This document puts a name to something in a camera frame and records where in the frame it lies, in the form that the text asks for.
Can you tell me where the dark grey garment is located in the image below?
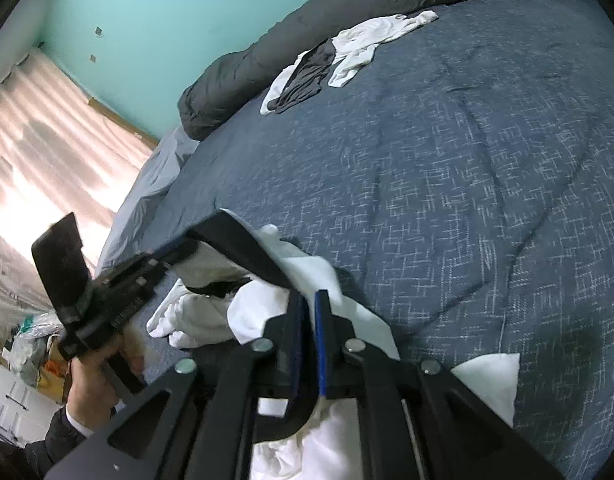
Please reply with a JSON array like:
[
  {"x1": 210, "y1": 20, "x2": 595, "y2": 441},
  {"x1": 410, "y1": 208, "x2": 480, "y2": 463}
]
[{"x1": 267, "y1": 37, "x2": 338, "y2": 113}]

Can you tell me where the wooden window frame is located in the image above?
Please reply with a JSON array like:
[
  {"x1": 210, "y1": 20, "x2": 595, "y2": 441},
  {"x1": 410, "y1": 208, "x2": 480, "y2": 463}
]
[{"x1": 87, "y1": 99, "x2": 160, "y2": 143}]

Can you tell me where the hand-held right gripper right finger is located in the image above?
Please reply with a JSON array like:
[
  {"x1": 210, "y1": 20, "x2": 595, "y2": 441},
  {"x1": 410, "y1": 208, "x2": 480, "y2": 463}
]
[{"x1": 314, "y1": 291, "x2": 563, "y2": 480}]

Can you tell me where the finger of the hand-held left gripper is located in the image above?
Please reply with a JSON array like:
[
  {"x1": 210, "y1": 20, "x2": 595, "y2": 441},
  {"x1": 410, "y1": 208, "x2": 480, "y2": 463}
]
[{"x1": 94, "y1": 237, "x2": 200, "y2": 306}]

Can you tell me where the dark grey rolled duvet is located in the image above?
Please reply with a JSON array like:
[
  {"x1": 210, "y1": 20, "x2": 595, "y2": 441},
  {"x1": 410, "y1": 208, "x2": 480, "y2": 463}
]
[{"x1": 178, "y1": 0, "x2": 588, "y2": 141}]

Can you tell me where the white polo shirt black collar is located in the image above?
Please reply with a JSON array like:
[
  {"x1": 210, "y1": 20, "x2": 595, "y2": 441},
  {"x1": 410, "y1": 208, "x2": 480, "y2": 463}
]
[{"x1": 147, "y1": 209, "x2": 520, "y2": 480}]

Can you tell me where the pink curtain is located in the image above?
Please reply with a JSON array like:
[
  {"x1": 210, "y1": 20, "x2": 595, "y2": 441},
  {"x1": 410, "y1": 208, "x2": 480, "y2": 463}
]
[{"x1": 0, "y1": 50, "x2": 158, "y2": 341}]

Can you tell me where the light grey sheet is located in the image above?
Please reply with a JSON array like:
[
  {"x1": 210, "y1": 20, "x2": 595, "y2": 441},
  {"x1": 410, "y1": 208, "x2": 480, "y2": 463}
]
[{"x1": 94, "y1": 125, "x2": 200, "y2": 276}]

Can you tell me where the white drawer cabinet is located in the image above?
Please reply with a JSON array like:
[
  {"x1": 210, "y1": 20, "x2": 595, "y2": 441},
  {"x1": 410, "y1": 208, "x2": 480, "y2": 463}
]
[{"x1": 0, "y1": 355, "x2": 62, "y2": 446}]

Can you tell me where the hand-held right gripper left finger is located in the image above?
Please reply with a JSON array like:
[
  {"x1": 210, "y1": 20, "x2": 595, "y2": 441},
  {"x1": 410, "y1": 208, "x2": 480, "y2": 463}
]
[{"x1": 44, "y1": 291, "x2": 308, "y2": 480}]

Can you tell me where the person's left forearm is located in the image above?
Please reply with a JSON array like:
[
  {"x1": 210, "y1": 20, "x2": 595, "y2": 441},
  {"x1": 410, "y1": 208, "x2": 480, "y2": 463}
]
[{"x1": 24, "y1": 405, "x2": 120, "y2": 480}]

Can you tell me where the person's left hand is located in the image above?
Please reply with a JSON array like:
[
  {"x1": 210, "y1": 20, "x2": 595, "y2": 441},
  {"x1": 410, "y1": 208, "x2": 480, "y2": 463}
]
[{"x1": 67, "y1": 329, "x2": 148, "y2": 423}]

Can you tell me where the pile of plastic bags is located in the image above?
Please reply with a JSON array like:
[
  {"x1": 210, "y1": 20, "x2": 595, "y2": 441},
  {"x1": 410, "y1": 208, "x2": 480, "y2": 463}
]
[{"x1": 7, "y1": 310, "x2": 72, "y2": 401}]

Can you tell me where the white long-sleeve shirt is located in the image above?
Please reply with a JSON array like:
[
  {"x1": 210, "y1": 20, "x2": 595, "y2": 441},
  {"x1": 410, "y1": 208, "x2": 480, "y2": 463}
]
[{"x1": 259, "y1": 10, "x2": 439, "y2": 116}]

